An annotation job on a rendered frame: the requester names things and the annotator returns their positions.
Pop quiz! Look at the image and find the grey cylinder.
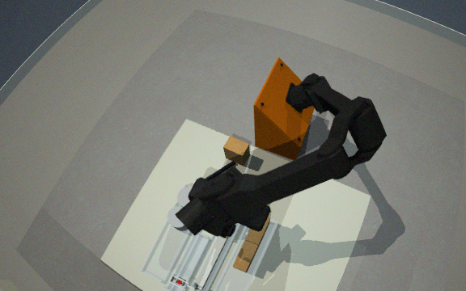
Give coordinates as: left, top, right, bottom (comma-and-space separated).
167, 206, 187, 231
177, 188, 192, 207

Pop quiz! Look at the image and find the black thin rod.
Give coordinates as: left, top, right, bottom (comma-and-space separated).
205, 161, 235, 180

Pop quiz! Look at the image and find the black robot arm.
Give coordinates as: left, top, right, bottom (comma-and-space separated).
176, 73, 387, 238

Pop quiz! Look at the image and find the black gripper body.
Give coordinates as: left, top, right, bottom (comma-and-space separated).
189, 177, 270, 231

